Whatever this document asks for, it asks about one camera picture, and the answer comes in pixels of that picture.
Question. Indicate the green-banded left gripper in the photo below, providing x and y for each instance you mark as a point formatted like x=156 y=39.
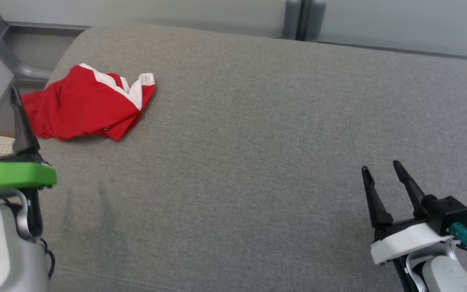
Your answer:
x=10 y=176

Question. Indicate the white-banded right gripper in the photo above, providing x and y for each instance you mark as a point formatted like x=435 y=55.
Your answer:
x=403 y=241

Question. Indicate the red shorts with white trim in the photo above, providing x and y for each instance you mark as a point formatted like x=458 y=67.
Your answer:
x=75 y=105

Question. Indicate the curved grey metal pipe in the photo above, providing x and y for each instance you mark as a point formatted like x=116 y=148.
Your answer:
x=2 y=52

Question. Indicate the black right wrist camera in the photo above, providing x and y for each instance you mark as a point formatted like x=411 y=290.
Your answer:
x=448 y=213

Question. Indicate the grey partition post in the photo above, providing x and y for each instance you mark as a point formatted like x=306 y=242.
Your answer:
x=292 y=18
x=315 y=18

